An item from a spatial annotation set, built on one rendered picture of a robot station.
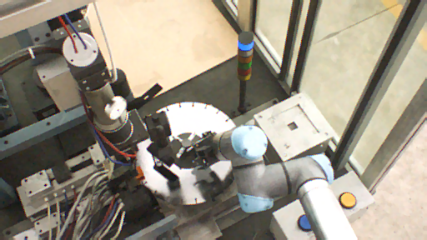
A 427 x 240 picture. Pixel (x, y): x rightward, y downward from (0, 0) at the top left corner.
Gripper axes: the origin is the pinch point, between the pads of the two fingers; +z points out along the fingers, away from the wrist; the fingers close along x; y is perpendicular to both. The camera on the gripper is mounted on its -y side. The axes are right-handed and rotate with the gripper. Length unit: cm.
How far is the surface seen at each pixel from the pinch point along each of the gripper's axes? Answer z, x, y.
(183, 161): 3.7, 1.1, 5.4
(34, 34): -33, -39, 33
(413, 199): 49, 76, -105
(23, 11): -97, -26, 46
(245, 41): -12.1, -21.8, -21.5
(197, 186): 0.5, 8.9, 6.1
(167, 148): -10.1, -5.5, 12.5
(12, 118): 54, -35, 37
